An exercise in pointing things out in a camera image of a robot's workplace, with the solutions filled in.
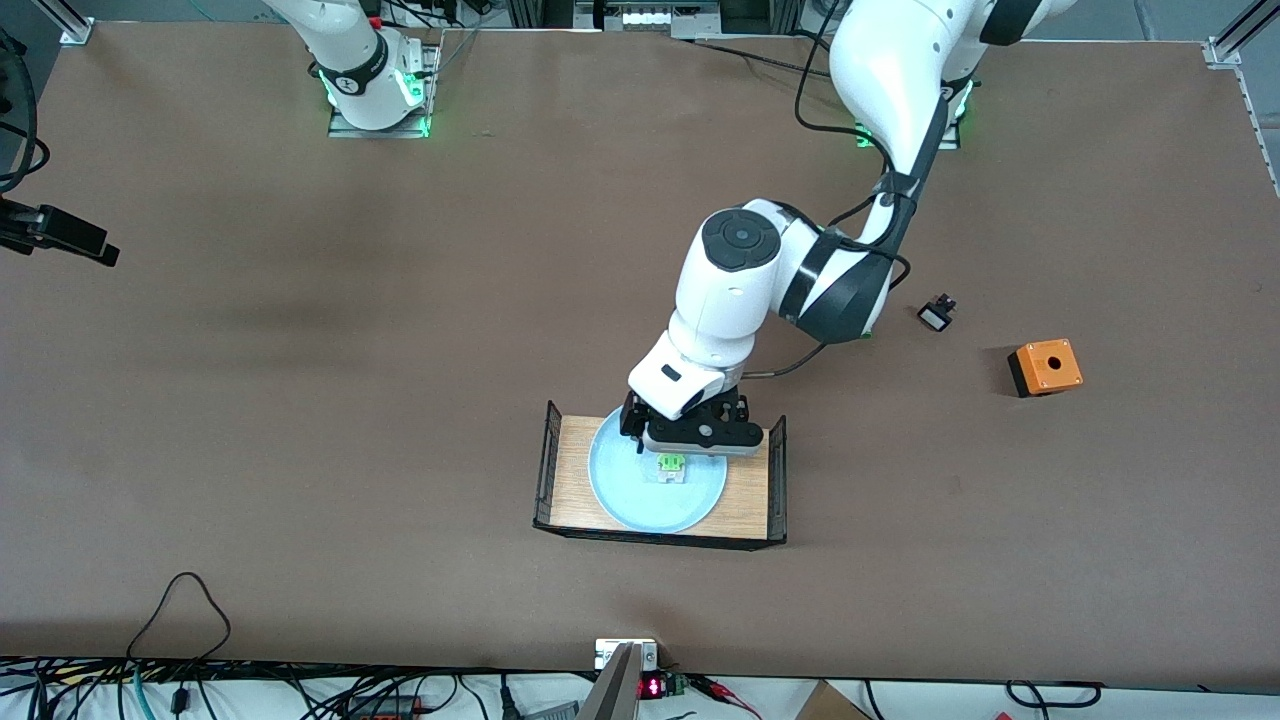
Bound light blue round plate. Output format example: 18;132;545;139
588;405;728;535

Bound red clip test leads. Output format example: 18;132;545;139
690;675;766;719

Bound brown cardboard piece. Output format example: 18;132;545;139
795;680;881;720

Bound grey control box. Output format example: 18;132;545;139
573;0;723;39

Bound black wire tray wooden base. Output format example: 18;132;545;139
532;400;789;551

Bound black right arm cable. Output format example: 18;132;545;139
0;30;49;191

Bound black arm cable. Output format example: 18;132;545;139
0;30;49;191
740;0;913;381

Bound aluminium frame profile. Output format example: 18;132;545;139
1205;0;1280;69
28;0;96;47

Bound silver camera clamp bracket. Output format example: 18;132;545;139
595;638;661;671

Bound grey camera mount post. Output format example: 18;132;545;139
578;643;643;720

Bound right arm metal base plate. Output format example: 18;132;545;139
328;42;442;139

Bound thin black looped cable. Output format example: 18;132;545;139
125;572;233;666

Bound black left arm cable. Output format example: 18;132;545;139
740;0;913;381

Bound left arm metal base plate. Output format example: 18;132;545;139
853;80;973;151

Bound long black power cable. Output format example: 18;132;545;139
672;36;836;76

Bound orange button enclosure box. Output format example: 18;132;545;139
1006;339;1084;399

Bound black flat looped cable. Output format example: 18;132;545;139
1005;680;1104;709

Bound perforated aluminium edge rail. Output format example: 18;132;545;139
1235;66;1280;196

